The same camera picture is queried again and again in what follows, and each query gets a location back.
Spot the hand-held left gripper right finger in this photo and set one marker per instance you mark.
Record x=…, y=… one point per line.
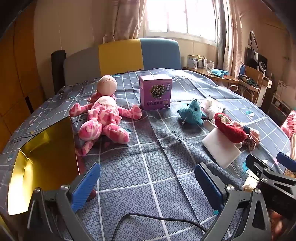
x=208, y=185

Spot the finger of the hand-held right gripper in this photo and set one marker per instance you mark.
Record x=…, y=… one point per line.
x=286, y=162
x=255, y=163

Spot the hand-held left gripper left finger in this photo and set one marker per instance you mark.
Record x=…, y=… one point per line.
x=85, y=185

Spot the pink towel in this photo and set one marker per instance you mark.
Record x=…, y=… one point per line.
x=253, y=133

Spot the white foam block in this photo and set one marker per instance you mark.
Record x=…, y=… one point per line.
x=219, y=148

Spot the red strawberry knitted doll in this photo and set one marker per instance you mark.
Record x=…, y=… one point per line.
x=229, y=127

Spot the gold tin box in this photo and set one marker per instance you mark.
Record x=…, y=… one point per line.
x=41, y=162

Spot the white fluffy plush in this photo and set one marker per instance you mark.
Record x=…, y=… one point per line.
x=210, y=109

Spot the teal plush toy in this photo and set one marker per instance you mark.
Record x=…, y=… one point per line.
x=192, y=113

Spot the red patterned blanket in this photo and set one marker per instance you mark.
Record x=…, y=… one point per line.
x=290, y=125

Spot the white shelf unit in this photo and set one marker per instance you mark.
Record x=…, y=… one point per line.
x=279, y=106

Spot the pink giraffe plush toy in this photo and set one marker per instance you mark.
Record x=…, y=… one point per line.
x=104, y=115

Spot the wooden chair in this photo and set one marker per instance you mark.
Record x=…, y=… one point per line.
x=253, y=81

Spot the wooden desk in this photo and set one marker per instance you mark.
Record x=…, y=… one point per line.
x=222, y=80

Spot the teal plush on desk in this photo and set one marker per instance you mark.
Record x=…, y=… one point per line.
x=218, y=72

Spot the black monitor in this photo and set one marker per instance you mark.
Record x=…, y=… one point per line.
x=254, y=58

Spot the purple cardboard box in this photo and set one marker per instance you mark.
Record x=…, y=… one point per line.
x=155, y=92

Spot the black rolled mat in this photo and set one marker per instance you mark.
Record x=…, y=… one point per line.
x=58, y=69

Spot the white tin can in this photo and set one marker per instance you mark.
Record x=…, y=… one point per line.
x=192, y=61

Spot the wooden wardrobe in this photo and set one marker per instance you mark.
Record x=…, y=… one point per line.
x=20, y=81

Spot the beige patterned curtain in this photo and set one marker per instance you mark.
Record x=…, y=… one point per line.
x=122, y=20
x=231, y=34

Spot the grey yellow blue headboard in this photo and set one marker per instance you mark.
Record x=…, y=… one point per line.
x=120, y=58

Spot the window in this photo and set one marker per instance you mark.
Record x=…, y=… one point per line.
x=180, y=16

